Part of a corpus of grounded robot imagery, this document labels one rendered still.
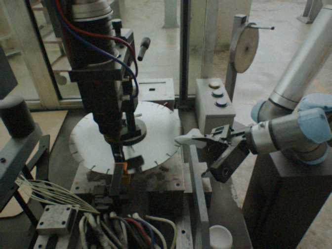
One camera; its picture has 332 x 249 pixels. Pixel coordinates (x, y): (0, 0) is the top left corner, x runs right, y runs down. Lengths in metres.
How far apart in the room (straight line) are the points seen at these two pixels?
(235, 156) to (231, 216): 0.23
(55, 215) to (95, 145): 0.19
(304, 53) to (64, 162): 0.84
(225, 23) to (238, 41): 2.28
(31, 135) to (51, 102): 0.65
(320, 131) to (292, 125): 0.05
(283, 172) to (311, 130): 0.38
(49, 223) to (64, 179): 0.29
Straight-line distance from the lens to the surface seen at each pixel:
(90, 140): 0.71
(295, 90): 0.71
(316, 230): 1.80
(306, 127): 0.58
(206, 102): 0.93
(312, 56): 0.70
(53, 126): 1.17
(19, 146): 0.61
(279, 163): 0.96
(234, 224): 0.76
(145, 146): 0.66
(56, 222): 0.64
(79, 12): 0.38
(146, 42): 0.55
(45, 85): 1.24
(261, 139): 0.59
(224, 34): 3.94
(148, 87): 1.04
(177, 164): 0.74
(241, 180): 1.86
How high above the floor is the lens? 1.39
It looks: 38 degrees down
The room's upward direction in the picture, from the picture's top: 2 degrees counter-clockwise
